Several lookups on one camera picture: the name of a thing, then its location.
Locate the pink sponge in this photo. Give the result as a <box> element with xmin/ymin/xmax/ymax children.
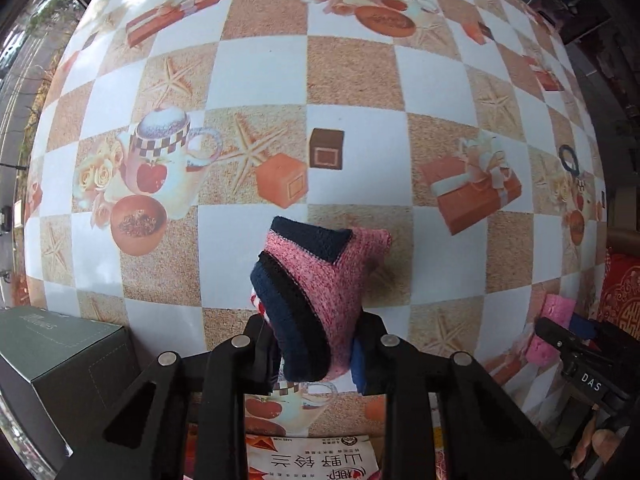
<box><xmin>525</xmin><ymin>294</ymin><xmax>576</xmax><ymax>367</ymax></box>

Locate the pink navy sock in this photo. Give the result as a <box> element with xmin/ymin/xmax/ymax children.
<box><xmin>250</xmin><ymin>216</ymin><xmax>392</xmax><ymax>382</ymax></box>

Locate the red patterned cushion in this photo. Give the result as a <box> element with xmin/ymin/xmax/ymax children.
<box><xmin>597</xmin><ymin>248</ymin><xmax>640</xmax><ymax>339</ymax></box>

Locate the dark green box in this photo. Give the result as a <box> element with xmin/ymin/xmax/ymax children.
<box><xmin>0</xmin><ymin>306</ymin><xmax>140</xmax><ymax>470</ymax></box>

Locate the white red printed packet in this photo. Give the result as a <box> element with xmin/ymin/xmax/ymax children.
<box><xmin>245</xmin><ymin>434</ymin><xmax>381</xmax><ymax>480</ymax></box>

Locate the checkered printed tablecloth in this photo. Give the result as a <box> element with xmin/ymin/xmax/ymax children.
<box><xmin>25</xmin><ymin>0</ymin><xmax>606</xmax><ymax>416</ymax></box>

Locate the black hair tie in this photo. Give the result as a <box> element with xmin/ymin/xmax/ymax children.
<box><xmin>557</xmin><ymin>143</ymin><xmax>582</xmax><ymax>177</ymax></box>

